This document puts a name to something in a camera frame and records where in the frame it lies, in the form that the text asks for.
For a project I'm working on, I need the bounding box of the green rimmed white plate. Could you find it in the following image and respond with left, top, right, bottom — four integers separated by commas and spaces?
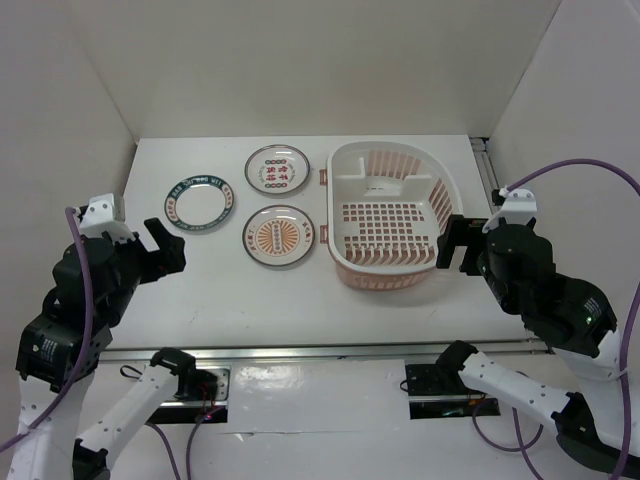
164, 174, 235, 233

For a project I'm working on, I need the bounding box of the aluminium side rail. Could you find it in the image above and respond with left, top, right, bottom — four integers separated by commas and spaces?
469, 137, 500, 211

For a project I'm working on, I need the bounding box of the purple cable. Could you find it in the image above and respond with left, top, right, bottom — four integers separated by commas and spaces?
0, 207, 96, 451
469, 158, 640, 480

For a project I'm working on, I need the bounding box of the orange sunburst plate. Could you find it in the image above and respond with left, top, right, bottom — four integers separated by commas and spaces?
242, 205, 316, 268

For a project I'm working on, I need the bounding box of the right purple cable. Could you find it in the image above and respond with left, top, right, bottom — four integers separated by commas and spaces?
469, 158, 640, 480

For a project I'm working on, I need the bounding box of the white pink dish rack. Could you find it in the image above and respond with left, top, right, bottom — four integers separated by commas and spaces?
320, 141, 463, 292

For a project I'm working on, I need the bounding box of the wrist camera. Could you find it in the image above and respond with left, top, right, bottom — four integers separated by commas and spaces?
79, 193, 125, 237
491, 187, 538, 224

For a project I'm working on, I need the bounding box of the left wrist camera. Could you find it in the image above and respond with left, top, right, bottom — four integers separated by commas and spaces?
79, 193, 125, 237

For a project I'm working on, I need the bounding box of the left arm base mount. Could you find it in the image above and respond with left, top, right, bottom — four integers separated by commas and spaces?
123, 363, 229, 425

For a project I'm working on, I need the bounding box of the aluminium front rail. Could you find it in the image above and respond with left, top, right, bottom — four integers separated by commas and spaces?
99, 340, 556, 362

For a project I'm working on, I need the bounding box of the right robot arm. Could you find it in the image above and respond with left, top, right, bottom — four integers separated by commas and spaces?
436, 215, 639, 479

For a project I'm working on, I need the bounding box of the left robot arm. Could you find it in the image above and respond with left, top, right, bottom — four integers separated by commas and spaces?
3, 210, 198, 479

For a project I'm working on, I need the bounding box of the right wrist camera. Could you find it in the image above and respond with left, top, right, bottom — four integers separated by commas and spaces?
491, 187, 538, 224

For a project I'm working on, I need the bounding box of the plate with red characters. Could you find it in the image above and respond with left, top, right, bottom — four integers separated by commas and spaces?
244, 145, 311, 196

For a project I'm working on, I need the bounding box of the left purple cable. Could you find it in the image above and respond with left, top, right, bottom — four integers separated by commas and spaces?
0, 207, 96, 451

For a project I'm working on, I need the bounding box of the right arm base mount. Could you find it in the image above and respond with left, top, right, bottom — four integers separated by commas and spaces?
399, 363, 501, 420

